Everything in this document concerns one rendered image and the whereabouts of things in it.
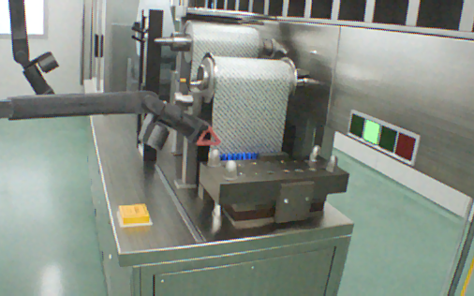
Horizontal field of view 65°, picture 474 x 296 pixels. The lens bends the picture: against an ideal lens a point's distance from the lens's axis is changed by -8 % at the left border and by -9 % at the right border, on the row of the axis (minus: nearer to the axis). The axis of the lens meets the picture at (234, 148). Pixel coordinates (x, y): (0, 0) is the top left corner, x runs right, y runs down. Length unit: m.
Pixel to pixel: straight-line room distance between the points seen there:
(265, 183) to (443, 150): 0.44
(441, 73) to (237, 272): 0.68
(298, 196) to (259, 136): 0.24
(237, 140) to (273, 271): 0.39
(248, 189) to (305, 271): 0.31
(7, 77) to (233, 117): 5.79
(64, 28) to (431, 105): 6.08
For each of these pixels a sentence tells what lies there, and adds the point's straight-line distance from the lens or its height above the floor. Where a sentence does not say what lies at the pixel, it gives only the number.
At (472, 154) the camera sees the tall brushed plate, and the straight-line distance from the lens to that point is 0.86.
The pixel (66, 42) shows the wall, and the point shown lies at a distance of 6.62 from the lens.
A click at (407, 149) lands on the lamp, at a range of 0.96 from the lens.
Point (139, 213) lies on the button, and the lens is 1.06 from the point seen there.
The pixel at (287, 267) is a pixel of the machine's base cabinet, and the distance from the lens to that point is 1.14.
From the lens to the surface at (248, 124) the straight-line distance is 1.19.
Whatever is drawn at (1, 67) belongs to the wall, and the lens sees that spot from 6.75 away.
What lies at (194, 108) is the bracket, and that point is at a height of 1.16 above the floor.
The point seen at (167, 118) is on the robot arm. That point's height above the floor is 1.15.
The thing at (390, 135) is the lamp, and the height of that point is 1.20.
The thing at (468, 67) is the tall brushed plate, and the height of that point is 1.39.
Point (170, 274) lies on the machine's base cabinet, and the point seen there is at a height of 0.82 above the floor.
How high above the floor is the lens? 1.41
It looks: 18 degrees down
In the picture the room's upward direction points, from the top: 5 degrees clockwise
